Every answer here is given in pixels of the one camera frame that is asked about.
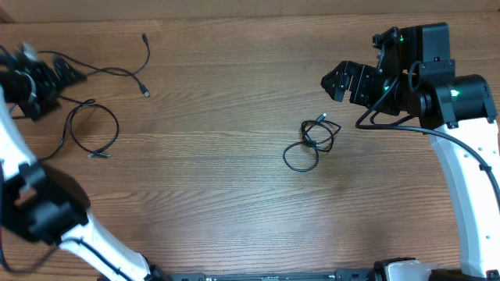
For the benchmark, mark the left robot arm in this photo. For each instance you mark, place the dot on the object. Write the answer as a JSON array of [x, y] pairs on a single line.
[[40, 202]]

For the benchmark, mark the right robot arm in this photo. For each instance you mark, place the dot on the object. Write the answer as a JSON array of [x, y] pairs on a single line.
[[415, 78]]

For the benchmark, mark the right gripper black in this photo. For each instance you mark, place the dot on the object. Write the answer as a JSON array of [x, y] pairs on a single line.
[[362, 80]]

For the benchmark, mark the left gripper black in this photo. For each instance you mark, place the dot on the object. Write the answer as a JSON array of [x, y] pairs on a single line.
[[53, 86]]

